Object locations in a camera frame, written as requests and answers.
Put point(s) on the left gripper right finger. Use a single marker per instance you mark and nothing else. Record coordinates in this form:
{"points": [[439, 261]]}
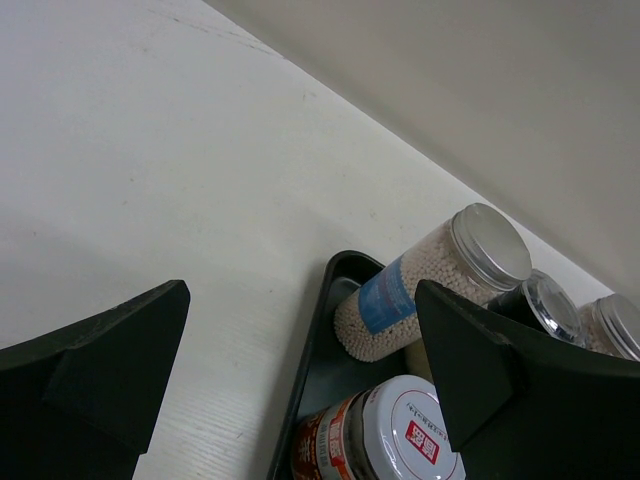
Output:
{"points": [[519, 404]]}

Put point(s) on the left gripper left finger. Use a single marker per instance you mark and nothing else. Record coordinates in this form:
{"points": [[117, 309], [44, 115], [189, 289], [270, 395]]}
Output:
{"points": [[82, 401]]}

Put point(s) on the clear lid pepper shaker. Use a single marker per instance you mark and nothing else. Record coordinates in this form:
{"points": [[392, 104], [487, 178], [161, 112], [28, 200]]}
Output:
{"points": [[542, 304]]}

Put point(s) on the white lid small spice jar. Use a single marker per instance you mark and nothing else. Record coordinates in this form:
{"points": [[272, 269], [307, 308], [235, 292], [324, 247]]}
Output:
{"points": [[395, 430]]}

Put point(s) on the white cap blue label bottle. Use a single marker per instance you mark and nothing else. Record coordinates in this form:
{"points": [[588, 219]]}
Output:
{"points": [[612, 326]]}

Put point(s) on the silver lid salt jar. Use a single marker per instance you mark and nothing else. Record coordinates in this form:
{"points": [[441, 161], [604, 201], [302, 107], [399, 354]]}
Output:
{"points": [[477, 253]]}

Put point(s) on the black plastic tray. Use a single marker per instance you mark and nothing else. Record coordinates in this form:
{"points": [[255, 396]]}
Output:
{"points": [[326, 373]]}

